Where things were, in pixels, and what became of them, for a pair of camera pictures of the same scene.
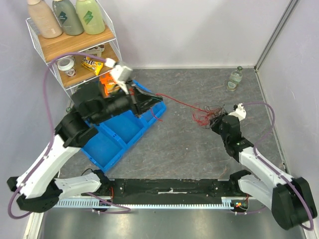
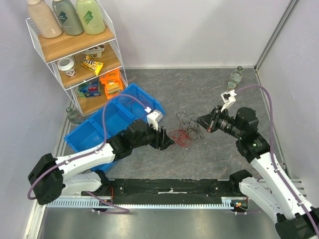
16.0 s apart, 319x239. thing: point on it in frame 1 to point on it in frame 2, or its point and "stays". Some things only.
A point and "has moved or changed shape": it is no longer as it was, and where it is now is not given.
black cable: [215, 110] has moved or changed shape
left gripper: [141, 99] to [162, 141]
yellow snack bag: [94, 66] stays
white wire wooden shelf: [75, 59] stays
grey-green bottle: [65, 12] stays
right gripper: [217, 121] stays
